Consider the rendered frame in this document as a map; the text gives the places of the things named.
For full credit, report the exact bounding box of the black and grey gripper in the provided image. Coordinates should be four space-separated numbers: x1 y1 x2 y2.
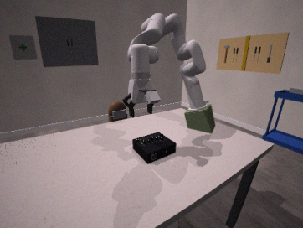
122 79 154 118

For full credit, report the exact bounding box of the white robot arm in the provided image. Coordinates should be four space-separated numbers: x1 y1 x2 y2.
128 13 209 111

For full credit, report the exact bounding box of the black lighting desk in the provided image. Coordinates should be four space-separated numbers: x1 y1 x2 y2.
132 132 177 164

